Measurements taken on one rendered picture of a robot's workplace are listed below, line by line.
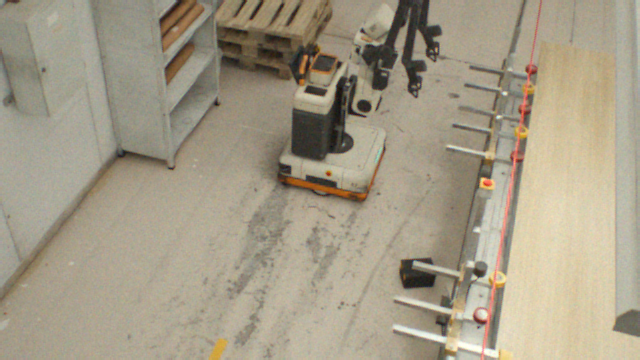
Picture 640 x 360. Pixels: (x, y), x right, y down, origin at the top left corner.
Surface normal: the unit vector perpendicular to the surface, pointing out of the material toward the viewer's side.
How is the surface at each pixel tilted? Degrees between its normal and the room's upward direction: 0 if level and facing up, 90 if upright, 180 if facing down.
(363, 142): 0
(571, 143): 0
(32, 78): 90
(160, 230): 0
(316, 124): 90
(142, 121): 90
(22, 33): 90
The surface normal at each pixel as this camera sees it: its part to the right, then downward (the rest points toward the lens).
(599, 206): 0.05, -0.74
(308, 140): -0.29, 0.62
